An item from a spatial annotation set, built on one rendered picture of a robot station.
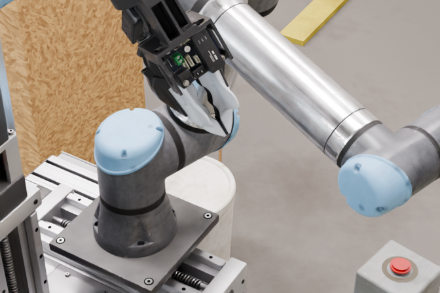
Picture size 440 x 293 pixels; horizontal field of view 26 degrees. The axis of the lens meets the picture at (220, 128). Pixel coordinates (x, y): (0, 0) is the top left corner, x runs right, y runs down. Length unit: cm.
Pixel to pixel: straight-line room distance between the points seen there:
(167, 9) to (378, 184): 31
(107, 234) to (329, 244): 161
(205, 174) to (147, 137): 132
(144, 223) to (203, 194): 117
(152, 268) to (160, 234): 6
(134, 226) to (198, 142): 18
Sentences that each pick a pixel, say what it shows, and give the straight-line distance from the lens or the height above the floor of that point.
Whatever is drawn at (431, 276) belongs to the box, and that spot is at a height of 93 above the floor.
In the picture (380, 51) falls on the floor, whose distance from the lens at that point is 415.
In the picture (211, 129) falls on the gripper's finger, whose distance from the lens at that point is 109.
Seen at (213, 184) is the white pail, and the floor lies 36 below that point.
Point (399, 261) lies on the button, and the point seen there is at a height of 95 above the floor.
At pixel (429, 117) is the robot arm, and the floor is 154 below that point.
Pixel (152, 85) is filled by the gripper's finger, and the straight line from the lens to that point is 105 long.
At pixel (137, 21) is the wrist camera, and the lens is 103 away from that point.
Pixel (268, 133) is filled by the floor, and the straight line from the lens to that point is 363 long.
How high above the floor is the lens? 224
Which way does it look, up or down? 38 degrees down
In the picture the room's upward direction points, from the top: straight up
